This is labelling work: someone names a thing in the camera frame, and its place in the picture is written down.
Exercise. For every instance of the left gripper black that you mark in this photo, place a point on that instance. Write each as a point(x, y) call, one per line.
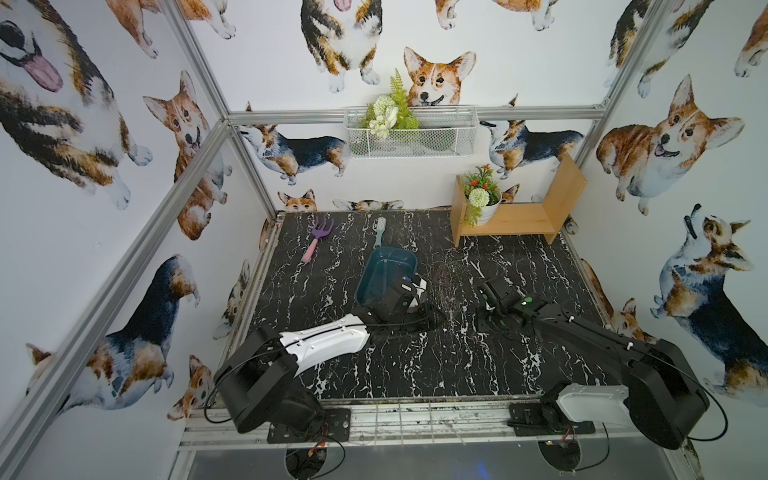
point(399, 293)

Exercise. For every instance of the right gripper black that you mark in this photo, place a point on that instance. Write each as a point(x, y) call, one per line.
point(485, 316)

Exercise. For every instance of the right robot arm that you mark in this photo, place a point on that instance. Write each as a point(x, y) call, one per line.
point(655, 389)

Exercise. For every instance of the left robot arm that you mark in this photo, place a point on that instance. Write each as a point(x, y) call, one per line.
point(257, 384)

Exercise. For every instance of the teal plastic storage box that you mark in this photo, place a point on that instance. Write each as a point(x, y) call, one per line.
point(385, 267)

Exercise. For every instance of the wooden corner shelf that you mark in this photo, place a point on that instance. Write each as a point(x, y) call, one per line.
point(546, 218)

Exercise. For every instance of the purple pink toy fork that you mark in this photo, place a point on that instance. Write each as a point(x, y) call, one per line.
point(319, 232)

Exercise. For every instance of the potted flower white pot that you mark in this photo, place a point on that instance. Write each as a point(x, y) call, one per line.
point(482, 195)

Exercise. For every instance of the white green artificial flowers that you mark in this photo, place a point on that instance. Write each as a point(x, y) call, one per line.
point(390, 113)

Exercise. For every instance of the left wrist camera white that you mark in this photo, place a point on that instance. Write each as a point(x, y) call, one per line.
point(420, 286)

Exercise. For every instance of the light teal brush handle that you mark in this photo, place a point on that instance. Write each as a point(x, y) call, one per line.
point(380, 228)

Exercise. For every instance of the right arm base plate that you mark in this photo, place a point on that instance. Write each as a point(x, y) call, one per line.
point(537, 419)

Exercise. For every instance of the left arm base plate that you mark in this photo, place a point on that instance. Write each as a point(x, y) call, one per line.
point(332, 424)

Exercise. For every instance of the white wire wall basket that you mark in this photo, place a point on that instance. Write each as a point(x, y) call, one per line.
point(441, 132)

